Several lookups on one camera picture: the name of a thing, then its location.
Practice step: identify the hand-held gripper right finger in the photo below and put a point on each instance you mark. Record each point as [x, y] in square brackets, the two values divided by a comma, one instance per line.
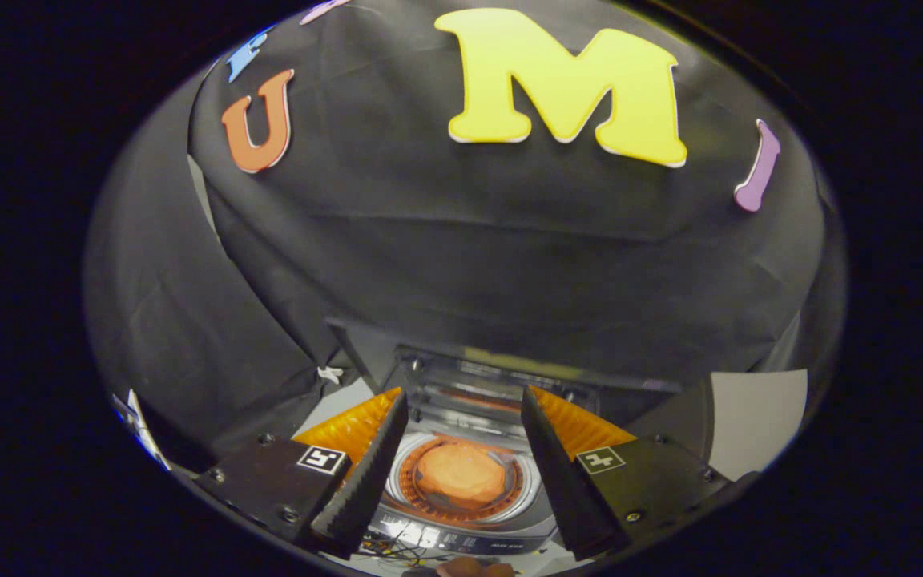
[562, 481]

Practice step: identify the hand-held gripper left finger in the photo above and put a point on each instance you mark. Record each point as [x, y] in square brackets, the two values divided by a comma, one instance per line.
[369, 481]

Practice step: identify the orange polo shirt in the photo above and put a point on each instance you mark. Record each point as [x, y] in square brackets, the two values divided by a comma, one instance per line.
[461, 473]

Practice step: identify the beige cabinet with dark top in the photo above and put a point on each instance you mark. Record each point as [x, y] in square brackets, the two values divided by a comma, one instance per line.
[758, 417]

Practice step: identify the black backdrop cloth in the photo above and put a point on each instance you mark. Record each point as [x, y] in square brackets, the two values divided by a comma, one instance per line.
[469, 264]

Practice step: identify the white and blue sheet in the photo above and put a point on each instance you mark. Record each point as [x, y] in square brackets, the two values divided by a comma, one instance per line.
[137, 425]

